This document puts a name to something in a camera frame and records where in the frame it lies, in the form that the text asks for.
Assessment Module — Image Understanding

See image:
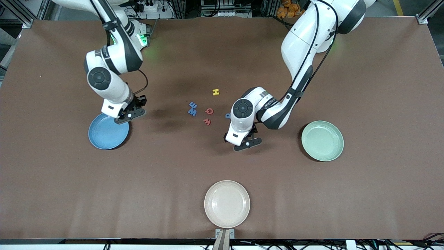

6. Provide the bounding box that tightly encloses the aluminium profile bar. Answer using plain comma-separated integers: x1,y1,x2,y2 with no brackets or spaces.
212,231,231,250

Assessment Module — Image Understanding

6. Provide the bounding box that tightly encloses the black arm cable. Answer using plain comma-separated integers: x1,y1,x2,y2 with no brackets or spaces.
255,0,340,125
89,0,149,96

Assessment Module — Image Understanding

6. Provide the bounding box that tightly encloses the beige plate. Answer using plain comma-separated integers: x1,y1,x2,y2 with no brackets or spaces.
204,180,250,229

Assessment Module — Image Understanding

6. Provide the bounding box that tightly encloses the orange object pile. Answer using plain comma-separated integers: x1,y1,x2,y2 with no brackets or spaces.
276,0,303,18

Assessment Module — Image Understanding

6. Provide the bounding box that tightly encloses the green plate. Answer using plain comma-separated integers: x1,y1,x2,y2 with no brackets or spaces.
301,120,344,162

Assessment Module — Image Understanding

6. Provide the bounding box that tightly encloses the aluminium frame post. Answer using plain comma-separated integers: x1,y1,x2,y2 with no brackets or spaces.
416,0,444,25
0,0,51,29

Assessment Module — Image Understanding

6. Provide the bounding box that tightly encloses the blue plate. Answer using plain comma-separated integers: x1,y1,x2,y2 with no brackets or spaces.
88,113,130,150

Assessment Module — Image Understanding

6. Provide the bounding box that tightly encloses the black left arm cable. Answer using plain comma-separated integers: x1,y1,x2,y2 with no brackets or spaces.
255,0,340,125

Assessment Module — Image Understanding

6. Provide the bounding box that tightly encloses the white power strip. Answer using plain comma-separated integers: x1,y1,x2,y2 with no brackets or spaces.
134,0,174,19

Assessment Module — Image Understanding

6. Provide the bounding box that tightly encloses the grey metal bracket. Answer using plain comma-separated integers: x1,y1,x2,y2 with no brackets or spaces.
215,228,235,240

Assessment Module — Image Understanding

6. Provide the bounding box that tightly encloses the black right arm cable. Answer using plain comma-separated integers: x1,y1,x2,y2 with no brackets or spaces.
89,0,149,96

